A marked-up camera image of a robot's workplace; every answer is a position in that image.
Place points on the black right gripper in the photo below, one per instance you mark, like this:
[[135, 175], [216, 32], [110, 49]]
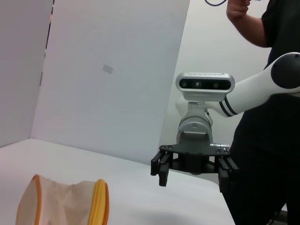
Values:
[[192, 157]]

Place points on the beige food bag orange trim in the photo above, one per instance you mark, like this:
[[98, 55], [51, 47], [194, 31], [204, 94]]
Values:
[[65, 204]]

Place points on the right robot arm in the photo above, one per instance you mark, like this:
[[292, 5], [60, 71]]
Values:
[[253, 91]]

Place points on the person's bare forearm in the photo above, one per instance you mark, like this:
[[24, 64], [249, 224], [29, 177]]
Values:
[[252, 30]]

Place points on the person's bare hand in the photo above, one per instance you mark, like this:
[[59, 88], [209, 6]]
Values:
[[237, 8]]

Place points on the person torso in black clothes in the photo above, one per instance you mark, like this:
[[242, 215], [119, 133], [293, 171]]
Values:
[[269, 152]]

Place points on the pale backdrop panel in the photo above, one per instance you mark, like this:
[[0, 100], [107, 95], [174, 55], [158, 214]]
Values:
[[105, 105], [21, 70]]

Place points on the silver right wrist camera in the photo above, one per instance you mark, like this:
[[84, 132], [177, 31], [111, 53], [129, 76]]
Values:
[[204, 84]]

